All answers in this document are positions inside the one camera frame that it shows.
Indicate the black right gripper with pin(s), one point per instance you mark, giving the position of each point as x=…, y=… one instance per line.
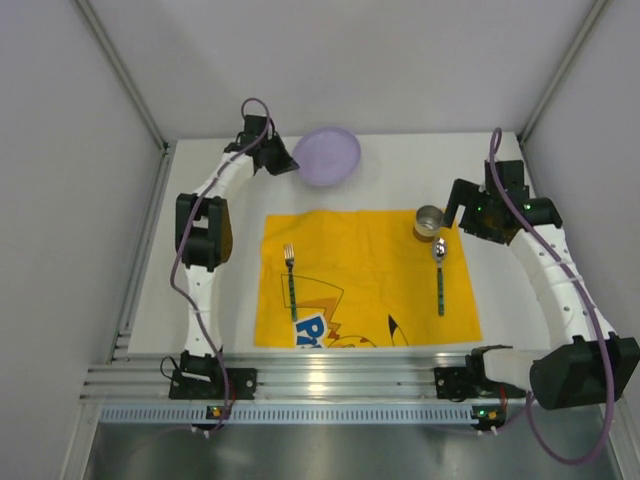
x=467, y=209

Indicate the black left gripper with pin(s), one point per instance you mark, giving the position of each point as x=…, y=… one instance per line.
x=276, y=160

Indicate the purple plastic plate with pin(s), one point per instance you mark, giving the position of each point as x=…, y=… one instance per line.
x=327, y=156

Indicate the metal cup with brown base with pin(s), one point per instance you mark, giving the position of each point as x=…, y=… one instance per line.
x=428, y=221

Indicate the spoon with teal handle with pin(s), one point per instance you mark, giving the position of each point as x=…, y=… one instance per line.
x=439, y=253

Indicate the fork with teal handle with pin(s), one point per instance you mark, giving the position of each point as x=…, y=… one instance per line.
x=289, y=258

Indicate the yellow cartoon print cloth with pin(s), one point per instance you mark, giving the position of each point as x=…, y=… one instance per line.
x=362, y=280

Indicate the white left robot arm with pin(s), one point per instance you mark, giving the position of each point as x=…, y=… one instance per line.
x=203, y=232

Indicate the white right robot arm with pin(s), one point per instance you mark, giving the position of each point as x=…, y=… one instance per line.
x=587, y=362

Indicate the black right arm base bracket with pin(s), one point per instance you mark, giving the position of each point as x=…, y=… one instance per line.
x=459, y=384

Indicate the black left arm base bracket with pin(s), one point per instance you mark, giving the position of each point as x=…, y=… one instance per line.
x=190, y=386

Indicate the aluminium mounting rail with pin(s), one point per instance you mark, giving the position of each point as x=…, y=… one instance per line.
x=376, y=375

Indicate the perforated grey cable duct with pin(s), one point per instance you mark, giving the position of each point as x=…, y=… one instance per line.
x=303, y=414

